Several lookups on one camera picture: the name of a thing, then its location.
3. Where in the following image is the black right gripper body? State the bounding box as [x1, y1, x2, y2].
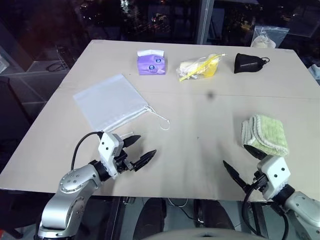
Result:
[250, 169, 270, 194]

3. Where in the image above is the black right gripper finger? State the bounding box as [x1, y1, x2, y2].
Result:
[244, 144, 266, 161]
[222, 160, 252, 194]

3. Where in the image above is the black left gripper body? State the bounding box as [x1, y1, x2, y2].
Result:
[114, 140, 138, 175]

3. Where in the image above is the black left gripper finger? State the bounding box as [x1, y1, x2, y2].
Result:
[123, 134, 142, 149]
[132, 149, 158, 173]

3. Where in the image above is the green folded towel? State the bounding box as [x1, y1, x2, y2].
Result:
[240, 113, 289, 158]

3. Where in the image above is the yellow clear plastic bag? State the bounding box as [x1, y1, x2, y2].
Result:
[174, 51, 227, 82]

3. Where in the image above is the clear zip bag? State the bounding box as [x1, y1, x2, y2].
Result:
[250, 24, 290, 49]

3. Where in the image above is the dark rounded shape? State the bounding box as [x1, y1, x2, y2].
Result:
[138, 197, 168, 235]
[193, 199, 237, 229]

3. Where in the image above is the grey robot torso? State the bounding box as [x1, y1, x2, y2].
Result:
[158, 225, 253, 240]

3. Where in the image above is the purple tissue pack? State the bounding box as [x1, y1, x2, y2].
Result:
[136, 49, 168, 76]

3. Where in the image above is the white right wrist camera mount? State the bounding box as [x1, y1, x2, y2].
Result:
[256, 154, 292, 201]

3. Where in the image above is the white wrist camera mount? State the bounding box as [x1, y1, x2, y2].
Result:
[97, 131, 124, 180]
[256, 154, 292, 201]

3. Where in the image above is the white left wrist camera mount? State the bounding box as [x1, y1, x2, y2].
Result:
[97, 131, 124, 180]

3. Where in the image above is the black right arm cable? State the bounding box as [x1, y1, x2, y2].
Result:
[241, 183, 288, 240]

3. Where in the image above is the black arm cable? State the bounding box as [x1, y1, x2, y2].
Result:
[241, 183, 288, 240]
[71, 130, 104, 171]

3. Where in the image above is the white drawstring bag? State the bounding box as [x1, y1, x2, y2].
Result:
[72, 73, 171, 133]

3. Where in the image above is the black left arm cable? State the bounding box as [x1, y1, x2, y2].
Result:
[71, 130, 104, 171]

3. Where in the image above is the white thin cable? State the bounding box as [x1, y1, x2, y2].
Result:
[166, 197, 189, 208]

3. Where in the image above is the black table frame leg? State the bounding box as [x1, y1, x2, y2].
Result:
[103, 196, 137, 240]

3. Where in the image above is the black drawstring pouch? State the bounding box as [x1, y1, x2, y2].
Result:
[233, 52, 271, 75]

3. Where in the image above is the wire rack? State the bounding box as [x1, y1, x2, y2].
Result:
[44, 44, 79, 74]

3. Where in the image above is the grey window frame post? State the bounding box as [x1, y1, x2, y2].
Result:
[196, 0, 215, 46]

